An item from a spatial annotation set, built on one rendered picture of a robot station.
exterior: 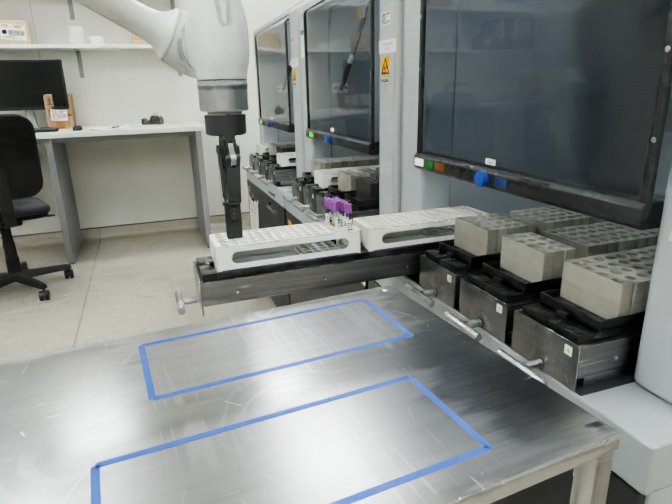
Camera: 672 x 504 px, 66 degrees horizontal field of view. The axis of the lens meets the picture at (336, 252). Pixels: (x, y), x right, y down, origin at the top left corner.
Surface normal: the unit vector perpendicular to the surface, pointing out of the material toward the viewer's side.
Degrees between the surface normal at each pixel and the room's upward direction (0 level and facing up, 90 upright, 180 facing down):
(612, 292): 90
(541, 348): 90
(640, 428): 0
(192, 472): 0
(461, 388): 0
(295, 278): 90
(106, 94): 90
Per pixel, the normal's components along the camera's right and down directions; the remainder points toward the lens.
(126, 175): 0.34, 0.28
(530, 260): -0.94, 0.12
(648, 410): -0.03, -0.95
